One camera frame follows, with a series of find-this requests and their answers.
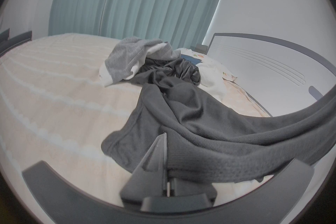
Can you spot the pile of clothes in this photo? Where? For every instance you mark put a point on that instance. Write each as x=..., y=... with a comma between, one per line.
x=126, y=60

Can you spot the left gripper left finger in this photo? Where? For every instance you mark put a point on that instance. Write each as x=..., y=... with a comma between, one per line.
x=153, y=173

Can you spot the black T-shirt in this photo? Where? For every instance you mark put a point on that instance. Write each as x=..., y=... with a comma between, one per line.
x=199, y=125

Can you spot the grey bedside table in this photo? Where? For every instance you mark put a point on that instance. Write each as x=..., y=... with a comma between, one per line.
x=200, y=48

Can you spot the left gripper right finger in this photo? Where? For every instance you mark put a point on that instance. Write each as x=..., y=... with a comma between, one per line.
x=194, y=188

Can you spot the bed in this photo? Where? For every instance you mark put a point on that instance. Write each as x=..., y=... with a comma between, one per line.
x=65, y=86

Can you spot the white printed pillow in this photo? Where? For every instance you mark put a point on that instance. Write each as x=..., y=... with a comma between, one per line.
x=229, y=76

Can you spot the black chest of drawers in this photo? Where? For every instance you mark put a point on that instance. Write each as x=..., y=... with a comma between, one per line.
x=18, y=39

